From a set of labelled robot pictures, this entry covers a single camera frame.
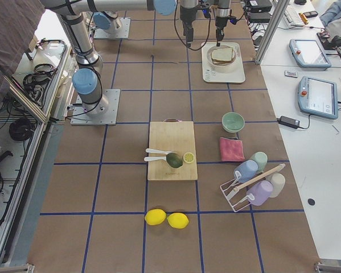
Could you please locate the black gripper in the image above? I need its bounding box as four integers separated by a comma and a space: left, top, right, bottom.
180, 6, 198, 48
215, 8, 230, 47

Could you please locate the brown-crust bread slice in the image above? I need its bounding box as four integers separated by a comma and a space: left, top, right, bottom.
211, 47, 235, 60

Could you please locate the white round plate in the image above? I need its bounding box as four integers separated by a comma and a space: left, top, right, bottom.
207, 45, 237, 73

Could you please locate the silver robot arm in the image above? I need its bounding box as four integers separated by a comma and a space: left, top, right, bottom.
41, 1, 199, 124
91, 1, 237, 48

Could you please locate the bread slice on plate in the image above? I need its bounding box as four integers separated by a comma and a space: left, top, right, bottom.
211, 59, 235, 66

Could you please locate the white bear tray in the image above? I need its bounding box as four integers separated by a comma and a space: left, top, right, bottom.
202, 42, 245, 84

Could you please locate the green bowl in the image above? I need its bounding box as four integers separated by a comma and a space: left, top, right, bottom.
221, 112, 245, 133

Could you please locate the teach pendant far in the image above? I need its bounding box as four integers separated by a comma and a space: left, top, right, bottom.
289, 39, 331, 70

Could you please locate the teach pendant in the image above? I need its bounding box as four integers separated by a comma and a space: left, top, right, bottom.
297, 76, 338, 119
289, 39, 331, 70

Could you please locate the bamboo cutting board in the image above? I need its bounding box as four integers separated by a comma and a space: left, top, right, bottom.
147, 121, 198, 181

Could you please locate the pink cloth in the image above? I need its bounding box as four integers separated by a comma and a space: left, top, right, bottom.
220, 137, 245, 162

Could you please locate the black power adapter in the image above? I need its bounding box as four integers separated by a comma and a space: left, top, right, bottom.
277, 115, 300, 129

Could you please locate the teach pendant near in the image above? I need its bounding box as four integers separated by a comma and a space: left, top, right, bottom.
297, 76, 338, 119

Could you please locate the lemon half slice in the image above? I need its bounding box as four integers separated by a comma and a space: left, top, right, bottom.
183, 152, 195, 164

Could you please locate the green cup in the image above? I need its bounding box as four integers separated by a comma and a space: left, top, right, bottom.
249, 151, 268, 173

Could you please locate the green lime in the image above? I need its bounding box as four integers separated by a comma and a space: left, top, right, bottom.
166, 152, 183, 168

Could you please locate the white plastic knife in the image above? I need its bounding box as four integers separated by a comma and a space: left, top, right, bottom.
144, 156, 167, 162

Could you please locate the blue cup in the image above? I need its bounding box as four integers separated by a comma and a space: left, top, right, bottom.
233, 160, 258, 183

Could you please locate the beige cup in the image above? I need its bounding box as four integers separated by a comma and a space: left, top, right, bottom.
266, 173, 286, 198

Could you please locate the purple cup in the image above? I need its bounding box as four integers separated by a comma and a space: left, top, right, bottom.
246, 180, 273, 206

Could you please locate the yellow lemon left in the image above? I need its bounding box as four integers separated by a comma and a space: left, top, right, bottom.
144, 209, 166, 226

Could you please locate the yellow lemon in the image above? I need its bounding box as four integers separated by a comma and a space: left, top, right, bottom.
144, 209, 166, 226
167, 212, 189, 229

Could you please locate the yellow lemon right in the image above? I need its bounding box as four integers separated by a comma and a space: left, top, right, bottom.
167, 212, 189, 229

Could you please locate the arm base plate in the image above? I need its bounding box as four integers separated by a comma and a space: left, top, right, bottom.
70, 89, 120, 126
92, 17, 131, 40

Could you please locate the aluminium frame post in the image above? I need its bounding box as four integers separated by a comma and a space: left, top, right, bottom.
254, 0, 289, 65

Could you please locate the white wire cup rack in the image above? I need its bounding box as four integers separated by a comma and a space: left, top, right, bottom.
220, 163, 285, 212

